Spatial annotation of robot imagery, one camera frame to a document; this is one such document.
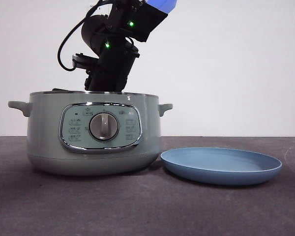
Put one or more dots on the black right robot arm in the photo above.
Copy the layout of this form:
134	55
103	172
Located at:
113	64

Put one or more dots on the blue round plate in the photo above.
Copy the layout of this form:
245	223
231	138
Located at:
211	164

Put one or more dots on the pale green electric steamer pot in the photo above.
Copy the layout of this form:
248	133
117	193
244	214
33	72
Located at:
44	137

